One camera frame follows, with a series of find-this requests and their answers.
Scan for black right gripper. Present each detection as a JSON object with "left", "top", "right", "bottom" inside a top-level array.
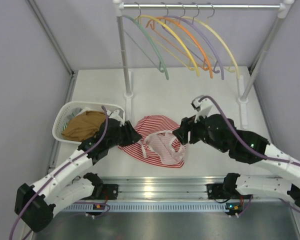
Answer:
[{"left": 172, "top": 109, "right": 228, "bottom": 154}]

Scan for red white striped tank top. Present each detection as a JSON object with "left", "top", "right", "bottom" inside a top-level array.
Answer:
[{"left": 119, "top": 115, "right": 187, "bottom": 169}]

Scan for cream hanger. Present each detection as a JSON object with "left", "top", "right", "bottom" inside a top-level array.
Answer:
[{"left": 179, "top": 15, "right": 240, "bottom": 76}]

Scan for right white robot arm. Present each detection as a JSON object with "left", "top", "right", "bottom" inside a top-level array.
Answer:
[{"left": 172, "top": 114, "right": 300, "bottom": 208}]

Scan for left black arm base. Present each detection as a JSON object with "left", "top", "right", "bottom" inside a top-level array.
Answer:
[{"left": 87, "top": 184, "right": 119, "bottom": 200}]

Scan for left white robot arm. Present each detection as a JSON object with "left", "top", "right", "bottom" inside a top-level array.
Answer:
[{"left": 14, "top": 118, "right": 142, "bottom": 233}]

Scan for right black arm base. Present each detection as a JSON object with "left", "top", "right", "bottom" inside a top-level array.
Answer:
[{"left": 206, "top": 183, "right": 252, "bottom": 203}]

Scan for purple hanger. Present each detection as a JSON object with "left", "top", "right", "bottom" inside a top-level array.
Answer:
[{"left": 163, "top": 14, "right": 226, "bottom": 80}]

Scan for orange hanger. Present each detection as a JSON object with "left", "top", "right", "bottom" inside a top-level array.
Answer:
[{"left": 141, "top": 15, "right": 214, "bottom": 79}]

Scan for yellow hanger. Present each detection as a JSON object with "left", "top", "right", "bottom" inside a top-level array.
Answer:
[{"left": 134, "top": 14, "right": 201, "bottom": 78}]

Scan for green hanger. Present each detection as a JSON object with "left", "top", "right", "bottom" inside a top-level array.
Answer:
[{"left": 122, "top": 14, "right": 170, "bottom": 80}]

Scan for tan brown garment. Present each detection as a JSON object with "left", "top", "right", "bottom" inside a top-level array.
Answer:
[{"left": 61, "top": 110, "right": 106, "bottom": 142}]

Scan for white plastic laundry basket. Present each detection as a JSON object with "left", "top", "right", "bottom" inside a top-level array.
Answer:
[{"left": 52, "top": 101, "right": 126, "bottom": 144}]

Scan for silver clothes rack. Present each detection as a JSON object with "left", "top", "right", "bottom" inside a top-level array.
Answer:
[{"left": 112, "top": 0, "right": 296, "bottom": 131}]

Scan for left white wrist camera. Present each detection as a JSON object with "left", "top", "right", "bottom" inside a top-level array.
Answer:
[{"left": 107, "top": 108, "right": 126, "bottom": 126}]

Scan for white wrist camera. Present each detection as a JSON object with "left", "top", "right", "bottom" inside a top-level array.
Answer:
[
  {"left": 191, "top": 95, "right": 213, "bottom": 123},
  {"left": 107, "top": 108, "right": 126, "bottom": 126}
]

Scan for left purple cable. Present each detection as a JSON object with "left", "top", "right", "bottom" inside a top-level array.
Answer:
[{"left": 8, "top": 106, "right": 111, "bottom": 240}]

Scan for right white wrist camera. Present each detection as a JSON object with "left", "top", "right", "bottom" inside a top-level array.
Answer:
[{"left": 191, "top": 95, "right": 213, "bottom": 123}]

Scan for aluminium mounting rail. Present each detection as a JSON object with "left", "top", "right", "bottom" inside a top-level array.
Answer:
[{"left": 101, "top": 174, "right": 300, "bottom": 203}]

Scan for white slotted cable duct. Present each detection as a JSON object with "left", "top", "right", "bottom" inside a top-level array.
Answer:
[{"left": 63, "top": 202, "right": 230, "bottom": 213}]

